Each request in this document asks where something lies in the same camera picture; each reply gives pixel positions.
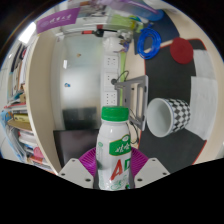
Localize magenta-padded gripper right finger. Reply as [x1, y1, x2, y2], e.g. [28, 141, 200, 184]
[127, 148, 171, 190]

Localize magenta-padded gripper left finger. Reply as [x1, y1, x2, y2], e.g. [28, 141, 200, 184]
[58, 147, 100, 190]

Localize white drink bottle green cap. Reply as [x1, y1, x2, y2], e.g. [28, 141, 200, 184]
[95, 105, 133, 192]

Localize black computer monitor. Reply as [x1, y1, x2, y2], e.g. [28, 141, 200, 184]
[52, 128, 100, 174]

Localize black-white checkered cup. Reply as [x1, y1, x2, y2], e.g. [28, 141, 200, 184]
[145, 97, 192, 138]

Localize white paper napkin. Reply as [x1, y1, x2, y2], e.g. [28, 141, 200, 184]
[184, 49, 219, 141]

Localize black desk mat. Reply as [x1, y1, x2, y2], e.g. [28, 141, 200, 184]
[137, 38, 209, 174]

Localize flat round red coaster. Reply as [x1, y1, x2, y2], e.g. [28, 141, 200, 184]
[169, 37, 195, 66]

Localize ceiling light panels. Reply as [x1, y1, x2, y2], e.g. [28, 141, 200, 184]
[18, 21, 38, 44]

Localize tall clear glass vase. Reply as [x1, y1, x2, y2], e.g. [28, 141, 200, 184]
[109, 13, 145, 34]

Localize black cable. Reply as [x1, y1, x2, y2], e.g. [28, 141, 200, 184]
[128, 109, 142, 145]

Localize wall shelf unit with books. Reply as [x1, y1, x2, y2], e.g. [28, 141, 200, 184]
[0, 31, 64, 174]

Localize white wall power outlets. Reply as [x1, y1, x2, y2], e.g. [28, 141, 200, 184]
[101, 54, 121, 108]

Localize blue coiled cable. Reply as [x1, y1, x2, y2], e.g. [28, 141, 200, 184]
[136, 26, 163, 61]

